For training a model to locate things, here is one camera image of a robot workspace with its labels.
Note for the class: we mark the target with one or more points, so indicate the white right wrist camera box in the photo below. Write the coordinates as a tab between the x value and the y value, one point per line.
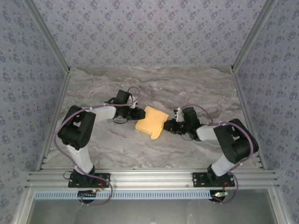
179	114

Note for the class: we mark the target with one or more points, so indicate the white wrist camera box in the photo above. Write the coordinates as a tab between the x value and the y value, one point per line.
136	102
179	114

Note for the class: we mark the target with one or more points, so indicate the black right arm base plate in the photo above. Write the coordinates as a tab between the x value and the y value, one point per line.
198	179

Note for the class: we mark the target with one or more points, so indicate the aluminium table side rail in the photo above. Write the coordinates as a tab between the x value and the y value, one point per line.
60	98

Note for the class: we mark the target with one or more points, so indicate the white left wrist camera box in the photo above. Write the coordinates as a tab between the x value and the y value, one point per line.
136	102

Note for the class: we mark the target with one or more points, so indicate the aluminium mounting rail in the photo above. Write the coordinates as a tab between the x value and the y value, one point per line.
149	179

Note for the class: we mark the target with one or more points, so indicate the aluminium lower frame bar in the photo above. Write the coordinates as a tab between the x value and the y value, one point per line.
278	207
23	207

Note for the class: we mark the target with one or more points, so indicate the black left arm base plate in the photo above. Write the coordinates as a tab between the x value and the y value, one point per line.
102	176

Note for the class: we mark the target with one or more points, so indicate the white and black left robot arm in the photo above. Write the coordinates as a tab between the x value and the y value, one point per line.
74	130

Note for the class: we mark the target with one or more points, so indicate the aluminium frame post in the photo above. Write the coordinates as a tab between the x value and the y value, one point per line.
252	35
49	35

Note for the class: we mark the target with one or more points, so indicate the small black circuit board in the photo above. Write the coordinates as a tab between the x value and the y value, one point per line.
87	193
219	194

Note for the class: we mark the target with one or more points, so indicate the yellow paper box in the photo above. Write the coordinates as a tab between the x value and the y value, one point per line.
151	119

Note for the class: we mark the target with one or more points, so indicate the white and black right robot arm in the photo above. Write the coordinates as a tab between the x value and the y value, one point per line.
236	142

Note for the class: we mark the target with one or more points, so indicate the grey metal sheet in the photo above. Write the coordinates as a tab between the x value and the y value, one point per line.
149	212

